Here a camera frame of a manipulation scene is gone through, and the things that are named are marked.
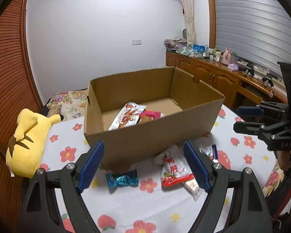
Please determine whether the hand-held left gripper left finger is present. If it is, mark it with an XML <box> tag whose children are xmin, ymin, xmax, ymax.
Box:
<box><xmin>19</xmin><ymin>140</ymin><xmax>105</xmax><ymax>233</ymax></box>

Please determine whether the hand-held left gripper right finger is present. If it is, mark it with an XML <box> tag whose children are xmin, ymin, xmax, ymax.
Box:
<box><xmin>183</xmin><ymin>140</ymin><xmax>273</xmax><ymax>233</ymax></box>

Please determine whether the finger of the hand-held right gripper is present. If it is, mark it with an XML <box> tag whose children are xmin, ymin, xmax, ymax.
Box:
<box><xmin>233</xmin><ymin>120</ymin><xmax>289</xmax><ymax>136</ymax></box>
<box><xmin>236</xmin><ymin>101</ymin><xmax>290</xmax><ymax>120</ymax></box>

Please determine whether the white blue snack packet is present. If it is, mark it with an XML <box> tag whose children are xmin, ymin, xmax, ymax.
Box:
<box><xmin>198</xmin><ymin>144</ymin><xmax>219</xmax><ymax>163</ymax></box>

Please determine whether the clear cream snack packet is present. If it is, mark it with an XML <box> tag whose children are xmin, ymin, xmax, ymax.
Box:
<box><xmin>183</xmin><ymin>178</ymin><xmax>204</xmax><ymax>201</ymax></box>

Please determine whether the white red snack packet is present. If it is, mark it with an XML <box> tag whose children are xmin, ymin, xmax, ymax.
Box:
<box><xmin>152</xmin><ymin>144</ymin><xmax>193</xmax><ymax>187</ymax></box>

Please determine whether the teal candy wrapper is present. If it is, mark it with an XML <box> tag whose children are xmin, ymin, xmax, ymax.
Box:
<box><xmin>105</xmin><ymin>170</ymin><xmax>139</xmax><ymax>188</ymax></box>

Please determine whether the brown cardboard box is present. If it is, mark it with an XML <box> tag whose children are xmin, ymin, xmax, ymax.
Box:
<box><xmin>84</xmin><ymin>67</ymin><xmax>225</xmax><ymax>170</ymax></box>

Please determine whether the silver chicken feet snack packet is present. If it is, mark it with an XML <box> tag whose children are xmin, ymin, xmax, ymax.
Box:
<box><xmin>108</xmin><ymin>102</ymin><xmax>147</xmax><ymax>131</ymax></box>

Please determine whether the pink snack packet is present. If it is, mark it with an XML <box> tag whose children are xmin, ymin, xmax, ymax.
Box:
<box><xmin>139</xmin><ymin>110</ymin><xmax>166</xmax><ymax>119</ymax></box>

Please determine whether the person's right hand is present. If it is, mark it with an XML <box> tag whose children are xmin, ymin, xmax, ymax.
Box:
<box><xmin>276</xmin><ymin>149</ymin><xmax>291</xmax><ymax>173</ymax></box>

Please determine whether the small black tripod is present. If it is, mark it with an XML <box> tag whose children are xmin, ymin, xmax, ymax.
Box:
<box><xmin>242</xmin><ymin>63</ymin><xmax>255</xmax><ymax>77</ymax></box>
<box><xmin>262</xmin><ymin>74</ymin><xmax>275</xmax><ymax>89</ymax></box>

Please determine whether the long wooden cabinet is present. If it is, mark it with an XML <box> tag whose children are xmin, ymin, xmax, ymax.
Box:
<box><xmin>165</xmin><ymin>51</ymin><xmax>289</xmax><ymax>110</ymax></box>

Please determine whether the white floral bed sheet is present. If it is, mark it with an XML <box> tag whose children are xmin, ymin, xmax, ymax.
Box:
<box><xmin>37</xmin><ymin>105</ymin><xmax>282</xmax><ymax>233</ymax></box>

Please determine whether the pink bottle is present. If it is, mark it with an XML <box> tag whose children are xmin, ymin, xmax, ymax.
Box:
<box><xmin>222</xmin><ymin>48</ymin><xmax>231</xmax><ymax>65</ymax></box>

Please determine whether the dark floral quilt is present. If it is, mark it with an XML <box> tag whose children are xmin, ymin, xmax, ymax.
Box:
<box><xmin>44</xmin><ymin>90</ymin><xmax>89</xmax><ymax>122</ymax></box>

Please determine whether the group of small bottles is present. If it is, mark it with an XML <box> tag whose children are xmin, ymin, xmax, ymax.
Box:
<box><xmin>204</xmin><ymin>47</ymin><xmax>222</xmax><ymax>62</ymax></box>

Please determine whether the yellow plush toy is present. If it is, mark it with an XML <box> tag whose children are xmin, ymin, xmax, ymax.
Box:
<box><xmin>5</xmin><ymin>108</ymin><xmax>64</xmax><ymax>178</ymax></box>

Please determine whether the grey window blind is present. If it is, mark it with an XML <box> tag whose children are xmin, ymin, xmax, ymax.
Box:
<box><xmin>212</xmin><ymin>0</ymin><xmax>291</xmax><ymax>77</ymax></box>

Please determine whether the person's dark clothing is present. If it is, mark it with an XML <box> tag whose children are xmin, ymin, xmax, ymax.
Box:
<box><xmin>265</xmin><ymin>172</ymin><xmax>291</xmax><ymax>233</ymax></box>

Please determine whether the green plastic bag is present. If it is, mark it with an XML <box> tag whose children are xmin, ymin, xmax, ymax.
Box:
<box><xmin>176</xmin><ymin>46</ymin><xmax>197</xmax><ymax>57</ymax></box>

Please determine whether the beige patterned curtain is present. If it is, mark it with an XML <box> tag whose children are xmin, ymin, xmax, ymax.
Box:
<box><xmin>176</xmin><ymin>0</ymin><xmax>197</xmax><ymax>46</ymax></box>

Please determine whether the brown slatted wardrobe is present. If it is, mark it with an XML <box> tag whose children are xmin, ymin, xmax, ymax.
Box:
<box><xmin>0</xmin><ymin>0</ymin><xmax>43</xmax><ymax>233</ymax></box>

